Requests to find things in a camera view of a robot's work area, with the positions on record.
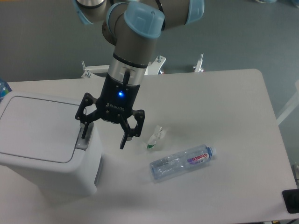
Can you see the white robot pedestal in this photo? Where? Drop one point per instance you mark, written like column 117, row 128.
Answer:
column 154, row 68

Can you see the white trash can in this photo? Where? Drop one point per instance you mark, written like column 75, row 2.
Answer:
column 40, row 139

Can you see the blue bottle at left edge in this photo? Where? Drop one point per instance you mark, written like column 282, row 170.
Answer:
column 4, row 89

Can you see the black device at corner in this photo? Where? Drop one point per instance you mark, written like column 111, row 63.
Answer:
column 291, row 199

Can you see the crumpled white wrapper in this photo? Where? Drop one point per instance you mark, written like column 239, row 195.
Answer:
column 157, row 139

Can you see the clear plastic water bottle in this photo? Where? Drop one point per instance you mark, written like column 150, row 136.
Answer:
column 181, row 162

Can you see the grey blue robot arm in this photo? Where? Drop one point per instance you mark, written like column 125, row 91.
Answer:
column 133, row 27

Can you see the white frame at right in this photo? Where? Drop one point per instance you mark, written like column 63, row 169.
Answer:
column 290, row 106

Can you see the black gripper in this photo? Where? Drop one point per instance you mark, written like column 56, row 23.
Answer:
column 116, row 102

